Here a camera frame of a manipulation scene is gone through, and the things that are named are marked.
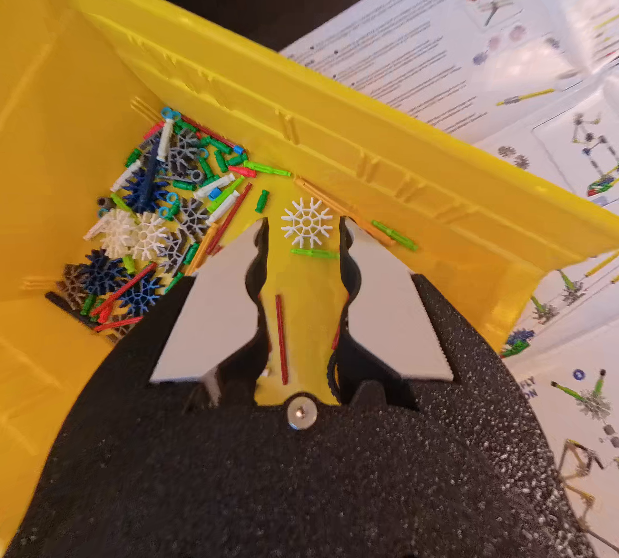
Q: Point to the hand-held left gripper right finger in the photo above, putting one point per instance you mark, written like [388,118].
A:
[396,326]

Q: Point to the black toy wheel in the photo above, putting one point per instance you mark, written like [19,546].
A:
[331,376]

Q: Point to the yellow rod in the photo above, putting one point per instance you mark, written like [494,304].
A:
[338,207]

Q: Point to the long red rod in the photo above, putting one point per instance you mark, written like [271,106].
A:
[281,340]

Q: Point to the white snowflake connector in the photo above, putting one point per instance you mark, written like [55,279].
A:
[307,206]

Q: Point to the yellow plastic parts bin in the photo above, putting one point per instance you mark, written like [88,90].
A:
[387,166]

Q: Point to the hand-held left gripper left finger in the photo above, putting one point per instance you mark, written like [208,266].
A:
[208,326]

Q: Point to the pile of loose toy pieces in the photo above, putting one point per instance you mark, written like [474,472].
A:
[145,190]

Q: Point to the white printed instruction sheet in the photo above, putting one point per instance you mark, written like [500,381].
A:
[483,98]

